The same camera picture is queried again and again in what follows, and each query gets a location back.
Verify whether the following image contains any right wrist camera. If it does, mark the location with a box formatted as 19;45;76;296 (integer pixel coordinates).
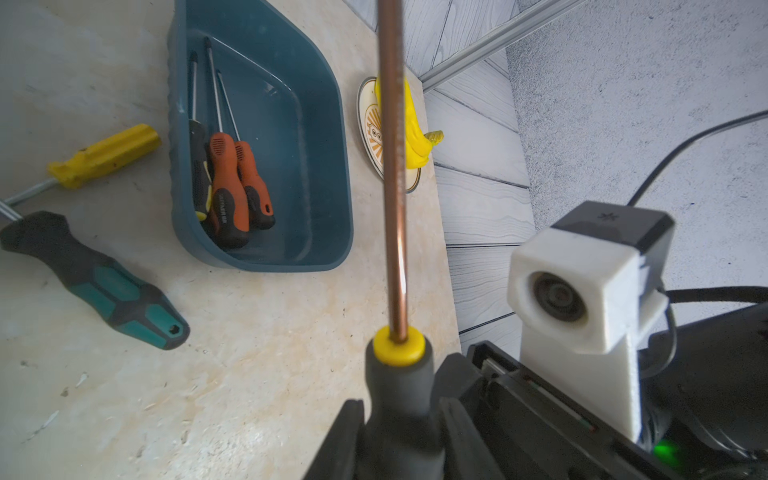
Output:
507;201;677;441

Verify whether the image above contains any right aluminium frame post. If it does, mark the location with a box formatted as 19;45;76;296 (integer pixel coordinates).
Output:
420;0;585;92

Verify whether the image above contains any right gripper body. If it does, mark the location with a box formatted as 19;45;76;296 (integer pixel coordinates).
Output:
433;341;679;479

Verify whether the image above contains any yellow banana bunch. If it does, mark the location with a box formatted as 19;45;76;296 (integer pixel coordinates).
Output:
365;77;444;171

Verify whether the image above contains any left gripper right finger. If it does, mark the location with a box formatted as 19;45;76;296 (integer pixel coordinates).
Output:
439;398;505;480

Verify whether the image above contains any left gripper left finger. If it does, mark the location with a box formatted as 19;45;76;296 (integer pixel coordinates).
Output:
303;399;364;480

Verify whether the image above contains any green handle screwdriver right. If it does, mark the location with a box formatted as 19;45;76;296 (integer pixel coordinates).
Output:
1;203;191;350

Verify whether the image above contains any orange screwdriver small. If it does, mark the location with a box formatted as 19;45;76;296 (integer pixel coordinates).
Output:
216;70;276;230

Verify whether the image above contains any patterned round plate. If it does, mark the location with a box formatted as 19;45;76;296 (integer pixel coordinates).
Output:
357;77;433;193

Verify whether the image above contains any black yellow copper-shaft screwdriver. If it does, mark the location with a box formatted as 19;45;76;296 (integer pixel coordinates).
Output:
357;1;445;479

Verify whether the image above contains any teal storage box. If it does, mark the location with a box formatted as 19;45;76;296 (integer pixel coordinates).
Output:
167;1;353;273

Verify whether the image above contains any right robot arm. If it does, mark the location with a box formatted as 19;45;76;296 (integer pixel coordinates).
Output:
435;304;767;479

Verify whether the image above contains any orange screwdriver large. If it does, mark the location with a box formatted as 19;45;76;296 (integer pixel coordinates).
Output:
204;37;249;249

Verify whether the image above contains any black yellow-tip screwdriver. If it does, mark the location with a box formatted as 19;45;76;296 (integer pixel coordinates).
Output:
188;51;215;239

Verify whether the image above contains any yellow handle screwdriver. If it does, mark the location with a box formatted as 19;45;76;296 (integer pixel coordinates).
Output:
4;124;162;206

